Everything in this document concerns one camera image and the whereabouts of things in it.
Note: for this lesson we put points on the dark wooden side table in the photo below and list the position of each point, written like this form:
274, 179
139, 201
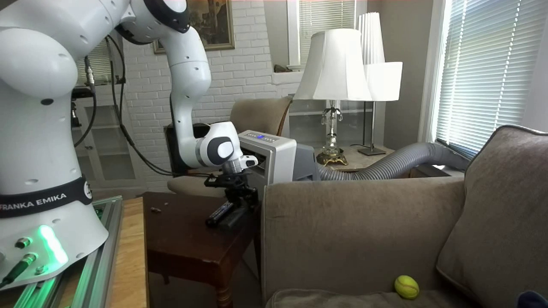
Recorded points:
182, 240

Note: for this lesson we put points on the white glass-door cabinet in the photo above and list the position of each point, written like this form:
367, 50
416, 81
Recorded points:
108, 165

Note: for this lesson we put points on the wooden end table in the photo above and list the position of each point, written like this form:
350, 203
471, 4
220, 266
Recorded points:
357, 160

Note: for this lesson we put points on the beige fabric couch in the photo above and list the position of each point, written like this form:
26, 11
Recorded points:
353, 240

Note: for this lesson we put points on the white window blinds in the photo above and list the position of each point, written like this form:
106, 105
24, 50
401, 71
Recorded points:
490, 69

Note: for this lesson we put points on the beige armchair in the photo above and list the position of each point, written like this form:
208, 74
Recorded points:
257, 117

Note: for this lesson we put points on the black remote with many buttons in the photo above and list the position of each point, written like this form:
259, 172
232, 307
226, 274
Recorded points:
220, 215

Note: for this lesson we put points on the beige couch back cushion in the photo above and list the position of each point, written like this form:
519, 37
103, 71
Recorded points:
502, 228

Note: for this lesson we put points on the yellow-green tennis ball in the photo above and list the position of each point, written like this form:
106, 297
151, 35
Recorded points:
406, 286

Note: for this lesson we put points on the table lamp with white shade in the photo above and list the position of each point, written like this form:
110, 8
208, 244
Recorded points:
334, 69

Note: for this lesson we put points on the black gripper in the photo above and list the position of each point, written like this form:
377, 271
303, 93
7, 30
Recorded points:
240, 187

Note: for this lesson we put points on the aluminium base frame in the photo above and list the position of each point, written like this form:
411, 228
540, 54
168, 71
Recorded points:
100, 257

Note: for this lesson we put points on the narrow white lampshade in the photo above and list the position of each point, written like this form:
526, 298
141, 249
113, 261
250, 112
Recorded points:
370, 37

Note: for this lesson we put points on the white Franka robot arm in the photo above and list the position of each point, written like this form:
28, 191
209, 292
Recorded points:
35, 114

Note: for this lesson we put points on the black remote with grey pad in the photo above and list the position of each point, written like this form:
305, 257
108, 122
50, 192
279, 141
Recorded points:
240, 225

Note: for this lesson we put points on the framed wall picture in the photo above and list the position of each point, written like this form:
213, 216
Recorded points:
214, 26

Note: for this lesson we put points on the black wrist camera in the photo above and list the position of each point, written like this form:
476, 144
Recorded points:
216, 182

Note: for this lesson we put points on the light wooden robot table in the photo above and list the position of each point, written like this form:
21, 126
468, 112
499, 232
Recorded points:
129, 257

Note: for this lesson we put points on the white portable air conditioner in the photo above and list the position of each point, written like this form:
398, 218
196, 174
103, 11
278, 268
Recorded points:
276, 156

